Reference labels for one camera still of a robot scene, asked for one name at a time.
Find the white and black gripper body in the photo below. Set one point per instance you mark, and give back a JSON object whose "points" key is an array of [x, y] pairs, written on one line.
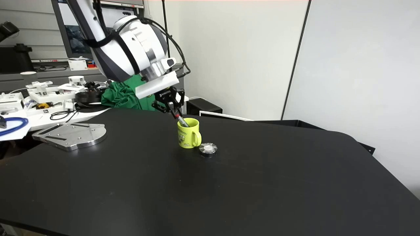
{"points": [[156, 84]]}

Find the red-capped marker pen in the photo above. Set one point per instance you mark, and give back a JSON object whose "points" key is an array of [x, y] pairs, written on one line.
{"points": [[178, 114]]}

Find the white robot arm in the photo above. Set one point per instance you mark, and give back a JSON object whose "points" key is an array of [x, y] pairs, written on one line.
{"points": [[133, 46]]}

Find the black box behind table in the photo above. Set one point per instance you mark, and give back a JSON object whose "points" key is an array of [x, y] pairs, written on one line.
{"points": [[196, 105]]}

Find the green cloth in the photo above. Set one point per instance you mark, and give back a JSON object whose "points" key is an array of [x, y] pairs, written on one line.
{"points": [[123, 95]]}

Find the yellow-green ceramic mug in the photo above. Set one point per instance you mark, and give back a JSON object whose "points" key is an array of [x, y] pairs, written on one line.
{"points": [[190, 134]]}

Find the small crumpled clear wrapper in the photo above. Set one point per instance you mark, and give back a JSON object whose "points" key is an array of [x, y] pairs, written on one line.
{"points": [[208, 148]]}

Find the dark monitor screen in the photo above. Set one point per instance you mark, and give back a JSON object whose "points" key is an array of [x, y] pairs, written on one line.
{"points": [[72, 32]]}

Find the grey metal mounting plate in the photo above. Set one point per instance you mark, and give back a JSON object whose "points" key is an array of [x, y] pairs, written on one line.
{"points": [[72, 137]]}

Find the white mechanical parts cluster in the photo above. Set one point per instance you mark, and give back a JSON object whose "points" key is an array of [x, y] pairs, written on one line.
{"points": [[43, 95]]}

